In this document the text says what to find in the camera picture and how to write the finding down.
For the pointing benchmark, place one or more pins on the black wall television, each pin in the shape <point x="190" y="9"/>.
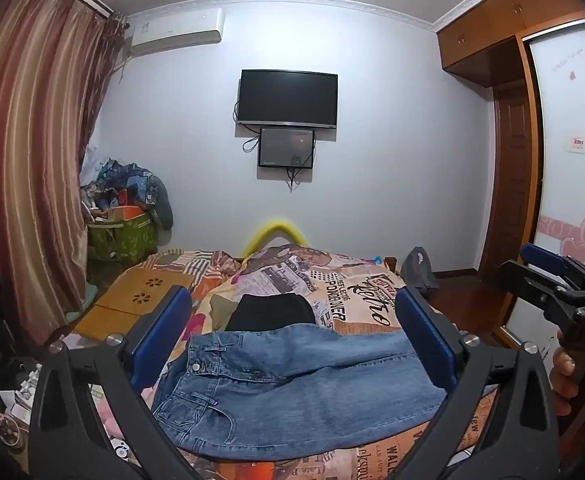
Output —
<point x="287" y="96"/>

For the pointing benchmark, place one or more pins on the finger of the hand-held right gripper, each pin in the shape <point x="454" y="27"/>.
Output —
<point x="544" y="256"/>
<point x="524" y="282"/>

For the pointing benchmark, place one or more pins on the brown wooden door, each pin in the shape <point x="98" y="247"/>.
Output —
<point x="511" y="175"/>

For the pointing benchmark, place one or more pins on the printed blanket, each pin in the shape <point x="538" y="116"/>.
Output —
<point x="352" y="305"/>

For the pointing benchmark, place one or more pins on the white air conditioner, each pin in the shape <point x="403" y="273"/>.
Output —
<point x="177" y="30"/>

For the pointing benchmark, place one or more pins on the blue denim pants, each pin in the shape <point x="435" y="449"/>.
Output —
<point x="297" y="390"/>

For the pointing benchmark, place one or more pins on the black folded garment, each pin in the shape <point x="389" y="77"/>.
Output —
<point x="270" y="312"/>

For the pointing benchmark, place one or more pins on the red and white sticker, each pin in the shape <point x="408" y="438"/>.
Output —
<point x="578" y="143"/>

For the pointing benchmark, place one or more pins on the wooden bed frame post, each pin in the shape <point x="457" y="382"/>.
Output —
<point x="391" y="263"/>

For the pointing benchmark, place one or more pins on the white heart-print sliding door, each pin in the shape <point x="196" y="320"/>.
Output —
<point x="567" y="195"/>

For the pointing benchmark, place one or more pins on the striped pink curtain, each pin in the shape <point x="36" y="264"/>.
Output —
<point x="27" y="160"/>

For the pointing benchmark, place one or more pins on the pile of household clutter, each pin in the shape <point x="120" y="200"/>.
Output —
<point x="112" y="185"/>

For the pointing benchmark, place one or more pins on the small black wall monitor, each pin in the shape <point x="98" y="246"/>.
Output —
<point x="286" y="147"/>

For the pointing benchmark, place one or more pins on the grey bag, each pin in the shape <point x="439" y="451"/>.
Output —
<point x="419" y="270"/>

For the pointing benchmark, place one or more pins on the blue grey patterned cushion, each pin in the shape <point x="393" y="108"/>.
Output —
<point x="158" y="200"/>

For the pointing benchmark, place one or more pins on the wooden folding lap desk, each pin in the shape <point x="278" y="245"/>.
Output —
<point x="132" y="295"/>

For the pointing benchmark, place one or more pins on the green fabric storage box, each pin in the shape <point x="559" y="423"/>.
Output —
<point x="120" y="237"/>

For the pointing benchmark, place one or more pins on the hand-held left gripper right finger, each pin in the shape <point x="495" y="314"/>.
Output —
<point x="422" y="340"/>

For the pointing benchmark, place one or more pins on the yellow foam tube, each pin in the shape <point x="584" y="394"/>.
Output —
<point x="275" y="226"/>

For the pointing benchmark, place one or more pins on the person's right hand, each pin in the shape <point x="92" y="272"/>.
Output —
<point x="563" y="367"/>

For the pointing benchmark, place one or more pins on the bedside clutter pile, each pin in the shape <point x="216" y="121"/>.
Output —
<point x="15" y="410"/>

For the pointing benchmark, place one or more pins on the wooden wardrobe cabinet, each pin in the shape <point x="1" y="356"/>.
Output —
<point x="492" y="25"/>

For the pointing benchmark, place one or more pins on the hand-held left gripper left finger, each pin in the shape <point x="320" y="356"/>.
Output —
<point x="172" y="330"/>

